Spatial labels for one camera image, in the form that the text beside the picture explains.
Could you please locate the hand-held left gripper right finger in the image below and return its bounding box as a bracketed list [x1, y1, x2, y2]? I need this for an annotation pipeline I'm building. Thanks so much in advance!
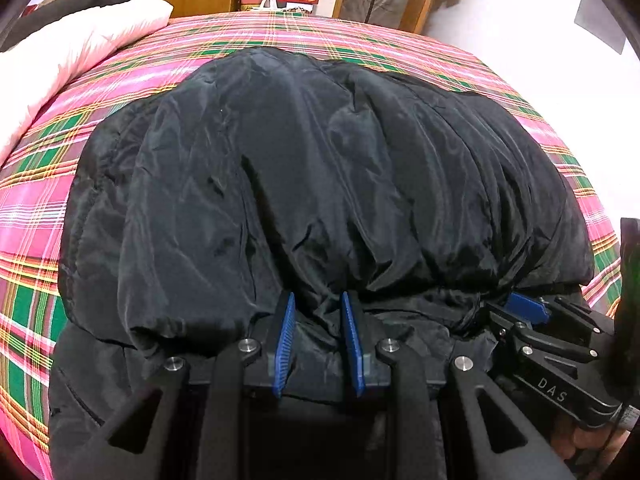
[339, 290, 576, 480]

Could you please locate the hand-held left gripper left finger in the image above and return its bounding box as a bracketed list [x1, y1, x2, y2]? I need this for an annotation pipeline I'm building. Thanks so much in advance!
[102, 290, 299, 480]

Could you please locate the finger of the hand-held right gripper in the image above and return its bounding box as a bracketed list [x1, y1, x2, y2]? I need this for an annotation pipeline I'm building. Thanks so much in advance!
[484, 301, 599, 363]
[505, 291, 617, 334]

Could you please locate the black hooded puffer jacket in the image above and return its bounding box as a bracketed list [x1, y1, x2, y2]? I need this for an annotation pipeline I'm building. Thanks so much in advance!
[47, 45, 597, 480]

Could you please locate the person's right hand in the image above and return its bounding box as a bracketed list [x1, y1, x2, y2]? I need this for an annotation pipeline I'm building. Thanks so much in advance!
[552, 412, 631, 465]

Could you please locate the pink plaid bed sheet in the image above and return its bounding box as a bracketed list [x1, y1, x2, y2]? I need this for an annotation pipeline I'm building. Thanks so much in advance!
[0, 7, 623, 480]

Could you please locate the white folded quilt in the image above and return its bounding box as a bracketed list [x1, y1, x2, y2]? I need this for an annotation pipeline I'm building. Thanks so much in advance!
[0, 0, 175, 161]

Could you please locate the grey wall panel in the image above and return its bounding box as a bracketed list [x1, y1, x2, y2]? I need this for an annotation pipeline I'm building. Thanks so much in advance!
[575, 0, 629, 56]

